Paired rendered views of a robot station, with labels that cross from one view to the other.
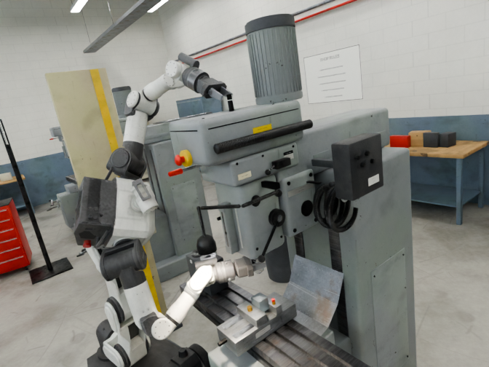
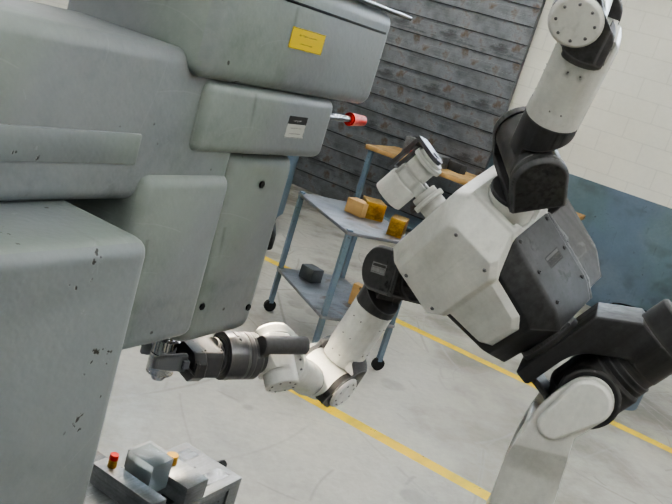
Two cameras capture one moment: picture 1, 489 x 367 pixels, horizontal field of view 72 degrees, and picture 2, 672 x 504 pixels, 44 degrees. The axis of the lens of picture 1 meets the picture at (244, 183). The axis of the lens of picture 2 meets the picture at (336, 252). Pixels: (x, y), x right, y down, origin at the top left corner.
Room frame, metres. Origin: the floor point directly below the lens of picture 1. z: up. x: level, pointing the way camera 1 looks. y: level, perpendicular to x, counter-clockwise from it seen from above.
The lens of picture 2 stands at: (2.60, -0.42, 1.83)
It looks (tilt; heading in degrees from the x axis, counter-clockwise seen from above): 14 degrees down; 152
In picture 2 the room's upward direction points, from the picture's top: 17 degrees clockwise
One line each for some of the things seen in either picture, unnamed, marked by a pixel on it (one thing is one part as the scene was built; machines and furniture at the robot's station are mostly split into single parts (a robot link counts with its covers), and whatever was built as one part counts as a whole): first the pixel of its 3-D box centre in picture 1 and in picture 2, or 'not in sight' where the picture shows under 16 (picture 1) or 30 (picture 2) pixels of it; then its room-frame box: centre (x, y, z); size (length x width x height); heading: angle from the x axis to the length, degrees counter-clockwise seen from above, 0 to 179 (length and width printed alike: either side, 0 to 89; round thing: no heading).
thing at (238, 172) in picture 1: (249, 161); (211, 101); (1.35, -0.03, 1.68); 0.34 x 0.24 x 0.10; 125
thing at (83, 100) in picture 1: (116, 214); not in sight; (2.70, 1.10, 1.15); 0.52 x 0.40 x 2.30; 125
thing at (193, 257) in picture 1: (206, 269); not in sight; (1.77, 0.30, 1.01); 0.22 x 0.12 x 0.20; 37
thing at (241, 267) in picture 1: (236, 269); (210, 356); (1.31, 0.09, 1.23); 0.13 x 0.12 x 0.10; 10
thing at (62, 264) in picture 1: (26, 199); not in sight; (4.39, 2.87, 1.05); 0.50 x 0.50 x 2.11; 35
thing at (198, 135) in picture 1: (238, 130); (244, 20); (1.34, -0.01, 1.81); 0.47 x 0.26 x 0.16; 125
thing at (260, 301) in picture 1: (260, 302); (147, 469); (1.35, 0.02, 1.02); 0.06 x 0.05 x 0.06; 34
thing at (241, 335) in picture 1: (257, 317); (151, 493); (1.33, 0.04, 0.96); 0.35 x 0.15 x 0.11; 124
